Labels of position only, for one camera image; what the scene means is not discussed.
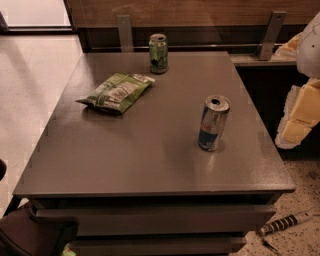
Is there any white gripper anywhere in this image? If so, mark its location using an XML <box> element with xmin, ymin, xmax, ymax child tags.
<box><xmin>275</xmin><ymin>12</ymin><xmax>320</xmax><ymax>149</ymax></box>

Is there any silver blue redbull can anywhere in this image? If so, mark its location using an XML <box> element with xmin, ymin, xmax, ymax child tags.
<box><xmin>198</xmin><ymin>95</ymin><xmax>231</xmax><ymax>151</ymax></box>

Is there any green soda can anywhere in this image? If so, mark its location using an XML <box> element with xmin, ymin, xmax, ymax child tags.
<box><xmin>149</xmin><ymin>33</ymin><xmax>168</xmax><ymax>74</ymax></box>

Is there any grey side shelf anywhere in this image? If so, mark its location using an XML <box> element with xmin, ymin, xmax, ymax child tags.
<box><xmin>230</xmin><ymin>54</ymin><xmax>296</xmax><ymax>67</ymax></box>

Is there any striped cylindrical tool on floor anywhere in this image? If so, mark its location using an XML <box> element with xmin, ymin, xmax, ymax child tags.
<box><xmin>258</xmin><ymin>211</ymin><xmax>313</xmax><ymax>237</ymax></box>

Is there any upper grey drawer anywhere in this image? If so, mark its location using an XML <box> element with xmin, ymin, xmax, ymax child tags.
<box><xmin>37</xmin><ymin>205</ymin><xmax>275</xmax><ymax>236</ymax></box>

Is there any grey drawer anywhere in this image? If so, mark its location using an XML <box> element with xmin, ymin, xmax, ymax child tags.
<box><xmin>70</xmin><ymin>236</ymin><xmax>246</xmax><ymax>256</ymax></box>
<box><xmin>37</xmin><ymin>205</ymin><xmax>275</xmax><ymax>236</ymax></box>

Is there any green chip bag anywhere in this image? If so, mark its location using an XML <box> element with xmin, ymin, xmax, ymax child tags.
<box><xmin>78</xmin><ymin>73</ymin><xmax>155</xmax><ymax>114</ymax></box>

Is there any lower grey drawer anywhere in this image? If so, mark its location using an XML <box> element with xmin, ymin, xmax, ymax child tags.
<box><xmin>70</xmin><ymin>236</ymin><xmax>246</xmax><ymax>256</ymax></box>

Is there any dark chair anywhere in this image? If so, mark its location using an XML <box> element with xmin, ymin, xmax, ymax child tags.
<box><xmin>0</xmin><ymin>159</ymin><xmax>80</xmax><ymax>256</ymax></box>

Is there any right metal bracket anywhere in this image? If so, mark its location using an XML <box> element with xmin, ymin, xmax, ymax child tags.
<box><xmin>257</xmin><ymin>11</ymin><xmax>287</xmax><ymax>60</ymax></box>

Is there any metal bracket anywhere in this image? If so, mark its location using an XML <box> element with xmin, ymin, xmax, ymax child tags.
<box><xmin>117</xmin><ymin>15</ymin><xmax>134</xmax><ymax>52</ymax></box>
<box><xmin>257</xmin><ymin>11</ymin><xmax>287</xmax><ymax>60</ymax></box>

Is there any left metal bracket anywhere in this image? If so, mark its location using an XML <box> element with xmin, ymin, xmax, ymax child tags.
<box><xmin>117</xmin><ymin>15</ymin><xmax>134</xmax><ymax>52</ymax></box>

